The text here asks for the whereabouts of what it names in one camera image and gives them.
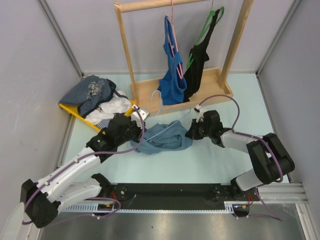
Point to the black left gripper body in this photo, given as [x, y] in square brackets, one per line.
[133, 133]

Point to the light blue wire hanger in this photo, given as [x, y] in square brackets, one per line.
[161, 109]

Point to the dark blue printed shirt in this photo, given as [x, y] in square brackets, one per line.
[89, 93]

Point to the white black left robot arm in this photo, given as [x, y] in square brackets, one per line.
[45, 198]

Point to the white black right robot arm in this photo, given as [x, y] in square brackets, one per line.
[269, 158]

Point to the yellow plastic tray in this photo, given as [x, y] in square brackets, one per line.
[73, 110]

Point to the blue white striped garment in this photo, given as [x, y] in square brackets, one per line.
[103, 123]

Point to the green plastic hanger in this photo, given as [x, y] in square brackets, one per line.
[209, 20]

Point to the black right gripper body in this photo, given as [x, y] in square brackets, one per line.
[201, 130]

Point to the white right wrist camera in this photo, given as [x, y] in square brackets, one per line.
[200, 110]

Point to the grey-blue tank top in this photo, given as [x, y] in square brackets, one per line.
[163, 138]

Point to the royal blue tank top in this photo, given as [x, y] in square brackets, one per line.
[171, 86]

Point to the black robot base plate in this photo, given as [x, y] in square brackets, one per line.
[178, 197]

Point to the wooden clothes rack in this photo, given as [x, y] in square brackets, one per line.
[214, 80]

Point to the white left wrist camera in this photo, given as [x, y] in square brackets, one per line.
[139, 114]

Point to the pink wire hanger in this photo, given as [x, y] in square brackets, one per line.
[174, 45]

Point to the black tank top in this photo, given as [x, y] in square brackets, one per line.
[196, 61]

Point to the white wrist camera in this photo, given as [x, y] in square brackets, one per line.
[139, 114]
[200, 110]

